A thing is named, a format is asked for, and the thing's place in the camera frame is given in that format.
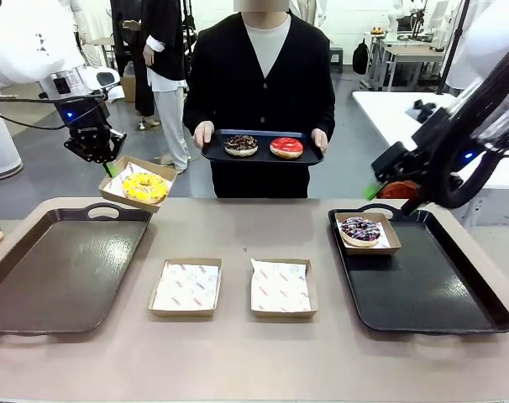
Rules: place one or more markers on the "brown cardboard carton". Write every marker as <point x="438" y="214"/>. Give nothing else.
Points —
<point x="128" y="89"/>

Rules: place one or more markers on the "kraft cardboard food box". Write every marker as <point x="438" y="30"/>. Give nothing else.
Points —
<point x="147" y="207"/>
<point x="181" y="312"/>
<point x="284" y="314"/>
<point x="372" y="251"/>

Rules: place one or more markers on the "chocolate frosted donut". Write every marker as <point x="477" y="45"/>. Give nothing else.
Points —
<point x="233" y="145"/>

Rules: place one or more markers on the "large black serving tray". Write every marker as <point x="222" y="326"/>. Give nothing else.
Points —
<point x="426" y="289"/>

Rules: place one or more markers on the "black vertical pole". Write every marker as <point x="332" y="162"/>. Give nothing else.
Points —
<point x="452" y="50"/>

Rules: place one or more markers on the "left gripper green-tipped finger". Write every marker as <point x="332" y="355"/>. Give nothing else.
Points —
<point x="113" y="147"/>
<point x="80" y="151"/>

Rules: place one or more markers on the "person right hand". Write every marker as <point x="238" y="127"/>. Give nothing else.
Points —
<point x="203" y="133"/>

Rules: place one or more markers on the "small wooden background table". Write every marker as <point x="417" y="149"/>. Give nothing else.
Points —
<point x="103" y="41"/>

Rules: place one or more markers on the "black backpack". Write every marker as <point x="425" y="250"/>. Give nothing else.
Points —
<point x="360" y="59"/>

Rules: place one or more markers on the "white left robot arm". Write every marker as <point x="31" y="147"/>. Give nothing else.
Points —
<point x="27" y="42"/>

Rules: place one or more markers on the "mannequin in dark clothes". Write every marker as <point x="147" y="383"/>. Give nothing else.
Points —
<point x="130" y="50"/>

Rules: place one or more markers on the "grey plastic stool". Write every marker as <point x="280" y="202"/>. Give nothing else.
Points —
<point x="336" y="59"/>

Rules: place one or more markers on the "small black serving tray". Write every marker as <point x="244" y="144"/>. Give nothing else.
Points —
<point x="263" y="160"/>

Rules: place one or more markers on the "person torso in black cardigan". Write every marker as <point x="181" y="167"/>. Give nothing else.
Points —
<point x="237" y="84"/>

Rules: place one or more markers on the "large brown serving tray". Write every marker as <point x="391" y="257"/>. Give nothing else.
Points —
<point x="48" y="277"/>

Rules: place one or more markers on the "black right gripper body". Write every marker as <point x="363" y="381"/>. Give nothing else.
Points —
<point x="397" y="161"/>

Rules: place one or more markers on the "yellow frosted sprinkled donut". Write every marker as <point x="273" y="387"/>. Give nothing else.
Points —
<point x="132" y="189"/>

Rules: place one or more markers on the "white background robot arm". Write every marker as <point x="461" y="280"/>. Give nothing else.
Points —
<point x="394" y="19"/>

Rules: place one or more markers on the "tan-topped background table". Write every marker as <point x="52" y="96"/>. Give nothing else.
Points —
<point x="410" y="49"/>

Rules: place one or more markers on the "person right forearm black sleeve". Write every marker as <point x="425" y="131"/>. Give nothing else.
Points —
<point x="195" y="111"/>

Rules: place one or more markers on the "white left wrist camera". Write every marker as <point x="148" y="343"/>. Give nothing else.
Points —
<point x="107" y="89"/>

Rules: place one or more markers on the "white table with metal legs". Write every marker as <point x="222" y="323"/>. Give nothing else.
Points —
<point x="389" y="113"/>

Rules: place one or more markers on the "person left forearm black sleeve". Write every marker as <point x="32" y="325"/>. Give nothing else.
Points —
<point x="323" y="113"/>

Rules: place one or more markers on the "orange bag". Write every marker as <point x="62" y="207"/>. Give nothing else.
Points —
<point x="397" y="191"/>

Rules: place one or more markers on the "red glazed donut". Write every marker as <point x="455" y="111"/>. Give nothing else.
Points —
<point x="279" y="145"/>

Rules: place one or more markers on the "small yellow objects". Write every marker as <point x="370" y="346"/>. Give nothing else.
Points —
<point x="377" y="30"/>

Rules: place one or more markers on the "mannequin black jacket white trousers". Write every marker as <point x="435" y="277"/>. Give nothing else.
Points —
<point x="166" y="50"/>

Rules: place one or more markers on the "purple white sprinkled donut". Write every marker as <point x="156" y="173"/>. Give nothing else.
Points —
<point x="351" y="228"/>

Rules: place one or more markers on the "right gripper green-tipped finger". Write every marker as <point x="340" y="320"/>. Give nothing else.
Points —
<point x="410" y="207"/>
<point x="372" y="191"/>

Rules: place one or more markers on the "person left hand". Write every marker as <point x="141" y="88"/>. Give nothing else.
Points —
<point x="320" y="138"/>

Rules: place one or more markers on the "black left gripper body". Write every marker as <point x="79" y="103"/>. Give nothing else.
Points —
<point x="84" y="121"/>

